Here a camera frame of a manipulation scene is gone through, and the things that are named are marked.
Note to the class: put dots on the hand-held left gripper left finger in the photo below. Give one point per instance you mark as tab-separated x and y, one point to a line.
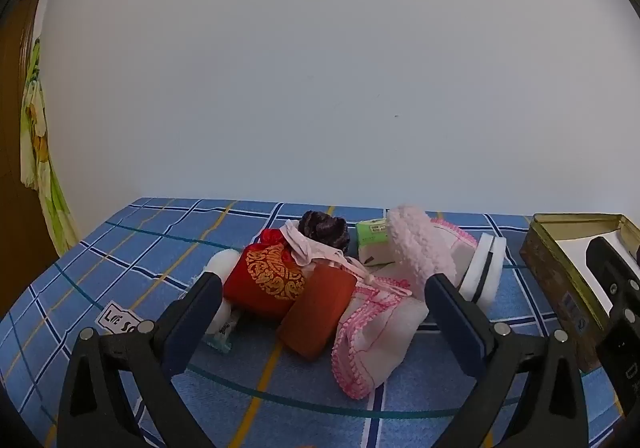
196	323

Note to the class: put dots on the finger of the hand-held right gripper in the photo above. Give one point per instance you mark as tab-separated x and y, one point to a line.
607	268

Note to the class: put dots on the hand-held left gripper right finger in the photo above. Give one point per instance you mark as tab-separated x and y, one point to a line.
455	328

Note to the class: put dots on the gold tin box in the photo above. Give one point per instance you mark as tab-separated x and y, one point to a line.
550	278

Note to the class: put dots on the white sponge with dark layer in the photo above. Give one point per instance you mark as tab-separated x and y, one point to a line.
495	278

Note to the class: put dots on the cotton swab pack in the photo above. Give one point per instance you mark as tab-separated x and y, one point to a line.
222	262

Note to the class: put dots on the red pouch with gold pattern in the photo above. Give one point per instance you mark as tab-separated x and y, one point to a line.
260	288

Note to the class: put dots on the pink fluffy cloth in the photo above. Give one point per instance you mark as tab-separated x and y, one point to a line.
415	243

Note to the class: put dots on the orange-brown sponge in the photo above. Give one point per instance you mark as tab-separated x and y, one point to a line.
315	313

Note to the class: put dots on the green tissue pack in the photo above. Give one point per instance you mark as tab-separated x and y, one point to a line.
372	233

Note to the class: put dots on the pale pink cloth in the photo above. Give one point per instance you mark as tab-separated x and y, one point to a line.
312	253

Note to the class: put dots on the purple scrunchie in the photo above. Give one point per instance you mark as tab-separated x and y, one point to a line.
325	228

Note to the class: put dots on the white blanket label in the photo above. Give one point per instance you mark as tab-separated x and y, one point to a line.
116	315

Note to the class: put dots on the blue plaid blanket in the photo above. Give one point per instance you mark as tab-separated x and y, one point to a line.
150	253

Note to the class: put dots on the green printed curtain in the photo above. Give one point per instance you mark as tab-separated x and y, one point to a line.
37	153

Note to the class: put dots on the wooden door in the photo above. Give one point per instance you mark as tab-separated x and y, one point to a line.
10	153

